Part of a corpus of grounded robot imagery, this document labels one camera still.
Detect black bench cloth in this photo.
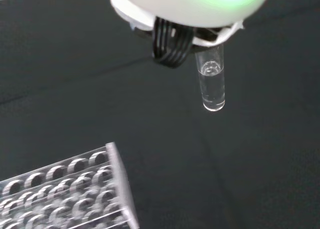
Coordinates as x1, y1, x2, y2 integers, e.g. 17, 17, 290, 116
0, 0, 320, 229

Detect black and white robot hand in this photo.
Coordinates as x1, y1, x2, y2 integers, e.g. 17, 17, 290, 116
108, 0, 274, 70

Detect clear plastic test tube rack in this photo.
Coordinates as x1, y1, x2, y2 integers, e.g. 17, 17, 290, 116
0, 141, 141, 229

